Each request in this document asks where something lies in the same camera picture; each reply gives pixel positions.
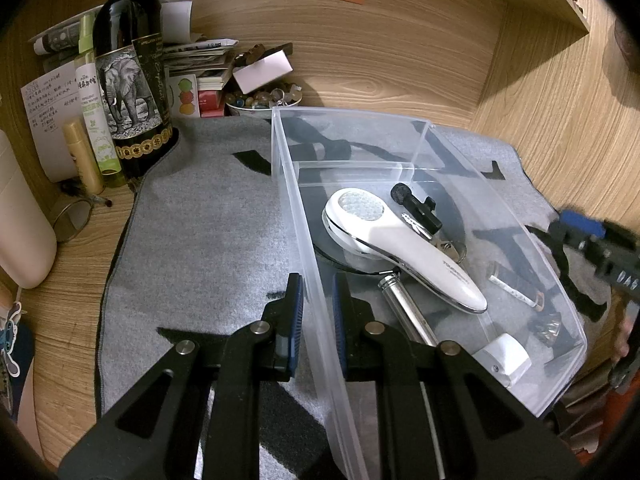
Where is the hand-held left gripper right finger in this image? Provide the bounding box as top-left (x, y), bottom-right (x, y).
top-left (332, 272), bottom-right (583, 480)

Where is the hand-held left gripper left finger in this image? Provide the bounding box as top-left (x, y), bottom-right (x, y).
top-left (59, 272), bottom-right (305, 480)

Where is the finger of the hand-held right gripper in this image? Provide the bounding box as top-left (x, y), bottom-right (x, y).
top-left (547, 208), bottom-right (613, 257)

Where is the silver flashlight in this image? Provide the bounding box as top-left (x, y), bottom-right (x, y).
top-left (377, 272), bottom-right (439, 347)

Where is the small faceted glass piece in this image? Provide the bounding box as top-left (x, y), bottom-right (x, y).
top-left (532, 311), bottom-right (564, 347)

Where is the white handheld massager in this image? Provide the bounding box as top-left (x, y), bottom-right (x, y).
top-left (321, 187), bottom-right (489, 315)

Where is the black mini microphone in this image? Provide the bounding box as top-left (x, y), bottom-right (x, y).
top-left (390, 182), bottom-right (445, 235)

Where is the clear plastic storage bin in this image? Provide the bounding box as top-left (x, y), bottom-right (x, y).
top-left (271, 106), bottom-right (587, 480)

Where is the white plug adapter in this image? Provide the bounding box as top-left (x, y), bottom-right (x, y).
top-left (481, 332), bottom-right (532, 389)

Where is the grey mat with black pattern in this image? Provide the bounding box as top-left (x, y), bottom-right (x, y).
top-left (100, 115), bottom-right (609, 480)

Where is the bowl of stones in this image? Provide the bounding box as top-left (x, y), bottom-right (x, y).
top-left (224, 85), bottom-right (304, 120)

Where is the red small box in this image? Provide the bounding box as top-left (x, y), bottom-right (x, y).
top-left (197, 89), bottom-right (229, 117)

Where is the pink card box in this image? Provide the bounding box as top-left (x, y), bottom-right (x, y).
top-left (232, 53), bottom-right (292, 94)

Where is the fruit print card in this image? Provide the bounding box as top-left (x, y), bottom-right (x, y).
top-left (167, 74), bottom-right (201, 119)

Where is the small round mirror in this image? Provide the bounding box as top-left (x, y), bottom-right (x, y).
top-left (52, 198), bottom-right (96, 244)

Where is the yellow tube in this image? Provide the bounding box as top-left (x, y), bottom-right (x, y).
top-left (62, 120), bottom-right (106, 196)

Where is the stack of books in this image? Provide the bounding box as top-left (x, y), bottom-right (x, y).
top-left (162, 37), bottom-right (242, 111)

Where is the green spray bottle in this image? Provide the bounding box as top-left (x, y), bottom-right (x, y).
top-left (75, 12), bottom-right (129, 189)

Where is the blue white printed cloth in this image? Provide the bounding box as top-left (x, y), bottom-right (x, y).
top-left (0, 299), bottom-right (37, 426)

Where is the beige plastic bottle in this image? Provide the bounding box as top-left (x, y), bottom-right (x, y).
top-left (0, 129), bottom-right (57, 289)

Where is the dark wine bottle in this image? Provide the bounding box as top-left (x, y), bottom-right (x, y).
top-left (92, 0), bottom-right (175, 181)

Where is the handwritten paper note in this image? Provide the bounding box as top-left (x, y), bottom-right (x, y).
top-left (21, 62), bottom-right (84, 184)

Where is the white curled paper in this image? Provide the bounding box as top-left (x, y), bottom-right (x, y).
top-left (160, 0), bottom-right (194, 44)

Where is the rolled magazine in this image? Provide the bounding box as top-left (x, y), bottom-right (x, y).
top-left (32, 5), bottom-right (108, 57)

